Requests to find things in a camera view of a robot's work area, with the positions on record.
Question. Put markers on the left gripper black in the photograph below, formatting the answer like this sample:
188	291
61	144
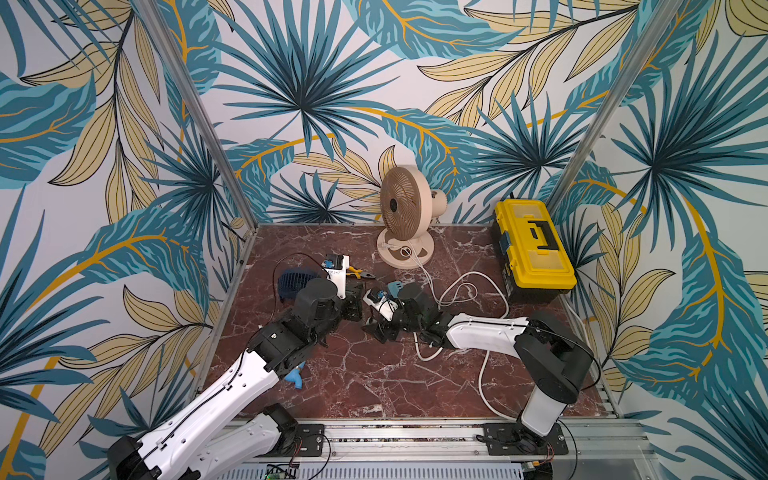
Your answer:
353	294

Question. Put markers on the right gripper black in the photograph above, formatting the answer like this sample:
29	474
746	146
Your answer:
384	324

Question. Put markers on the green USB charger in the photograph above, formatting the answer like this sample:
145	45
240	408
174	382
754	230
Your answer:
394	288

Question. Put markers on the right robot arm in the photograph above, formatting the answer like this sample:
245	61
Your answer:
556	360

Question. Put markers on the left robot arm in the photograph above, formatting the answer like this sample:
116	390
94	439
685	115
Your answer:
194	444

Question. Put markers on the small navy blue fan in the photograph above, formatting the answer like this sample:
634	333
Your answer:
293	280

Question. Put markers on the beige desk fan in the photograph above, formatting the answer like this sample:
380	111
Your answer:
408	206

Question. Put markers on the yellow black pliers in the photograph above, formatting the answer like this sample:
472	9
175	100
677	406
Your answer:
359	274

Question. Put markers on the light blue pipe fitting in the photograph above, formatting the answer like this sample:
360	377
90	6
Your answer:
295	376

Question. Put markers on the yellow black toolbox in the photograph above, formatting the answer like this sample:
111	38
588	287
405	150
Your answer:
535	266

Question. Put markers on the aluminium front rail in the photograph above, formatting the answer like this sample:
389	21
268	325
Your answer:
601	448

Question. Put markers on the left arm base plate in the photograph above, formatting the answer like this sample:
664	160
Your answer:
302	441

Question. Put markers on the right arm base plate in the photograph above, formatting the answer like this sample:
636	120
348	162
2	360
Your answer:
513	439

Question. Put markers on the right aluminium frame post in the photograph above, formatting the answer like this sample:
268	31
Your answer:
626	76

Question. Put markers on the aluminium frame post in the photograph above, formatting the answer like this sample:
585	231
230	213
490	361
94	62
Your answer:
161	36
626	76

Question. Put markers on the left aluminium frame post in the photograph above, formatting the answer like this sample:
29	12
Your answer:
161	36

